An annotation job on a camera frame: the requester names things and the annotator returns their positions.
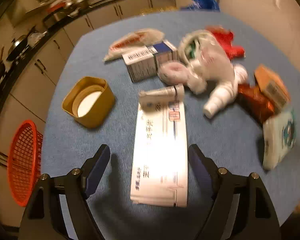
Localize blue white carton box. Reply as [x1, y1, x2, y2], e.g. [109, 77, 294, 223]
[122, 40, 178, 83]

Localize red crumpled snack bag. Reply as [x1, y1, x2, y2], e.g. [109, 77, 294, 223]
[205, 26, 245, 60]

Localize white sock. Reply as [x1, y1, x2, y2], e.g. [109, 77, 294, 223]
[178, 29, 235, 83]

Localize blue plastic bag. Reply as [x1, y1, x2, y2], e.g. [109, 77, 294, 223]
[181, 0, 220, 11]

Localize long white paper box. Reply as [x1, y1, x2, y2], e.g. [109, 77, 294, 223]
[130, 101, 188, 207]

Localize white plastic bottle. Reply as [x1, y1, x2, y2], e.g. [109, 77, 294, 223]
[203, 64, 248, 119]

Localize orange cardboard box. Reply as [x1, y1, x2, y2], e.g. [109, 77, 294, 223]
[254, 64, 291, 112]

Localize white red plastic wrapper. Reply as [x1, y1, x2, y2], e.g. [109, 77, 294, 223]
[103, 28, 165, 62]

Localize blue table cloth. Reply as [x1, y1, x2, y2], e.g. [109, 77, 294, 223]
[42, 11, 300, 239]

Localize teal white tissue pack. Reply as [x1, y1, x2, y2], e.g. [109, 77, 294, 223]
[262, 107, 296, 171]

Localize grey kitchen cabinets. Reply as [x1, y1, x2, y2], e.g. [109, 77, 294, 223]
[0, 0, 176, 227]

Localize white squeeze tube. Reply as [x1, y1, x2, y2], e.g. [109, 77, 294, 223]
[139, 84, 185, 108]

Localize red plastic mesh basket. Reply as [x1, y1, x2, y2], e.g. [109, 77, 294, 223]
[7, 120, 43, 207]

